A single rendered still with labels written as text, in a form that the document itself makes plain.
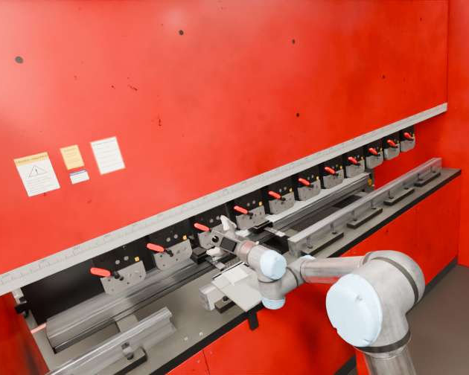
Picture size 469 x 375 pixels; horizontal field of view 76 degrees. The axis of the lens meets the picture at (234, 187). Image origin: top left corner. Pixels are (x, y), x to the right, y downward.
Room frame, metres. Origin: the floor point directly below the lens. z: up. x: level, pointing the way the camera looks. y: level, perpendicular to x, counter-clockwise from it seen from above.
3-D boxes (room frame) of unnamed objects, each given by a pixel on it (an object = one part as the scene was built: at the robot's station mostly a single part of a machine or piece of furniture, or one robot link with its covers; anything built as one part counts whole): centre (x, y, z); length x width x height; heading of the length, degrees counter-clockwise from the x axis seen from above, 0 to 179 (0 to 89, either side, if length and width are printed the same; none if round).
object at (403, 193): (1.93, -1.11, 0.89); 0.30 x 0.05 x 0.03; 121
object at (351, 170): (1.75, -0.72, 1.26); 0.15 x 0.09 x 0.17; 121
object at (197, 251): (1.39, 0.20, 1.01); 0.26 x 0.12 x 0.05; 31
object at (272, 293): (0.82, -0.07, 1.18); 0.11 x 0.08 x 0.11; 118
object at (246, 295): (1.12, 0.04, 1.00); 0.26 x 0.18 x 0.01; 31
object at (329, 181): (1.65, -0.55, 1.26); 0.15 x 0.09 x 0.17; 121
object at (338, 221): (1.90, -0.96, 0.92); 1.68 x 0.06 x 0.10; 121
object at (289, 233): (1.88, -0.20, 0.81); 0.64 x 0.08 x 0.14; 31
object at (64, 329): (1.71, -0.07, 0.93); 2.30 x 0.14 x 0.10; 121
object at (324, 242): (1.51, -0.43, 0.89); 0.30 x 0.05 x 0.03; 121
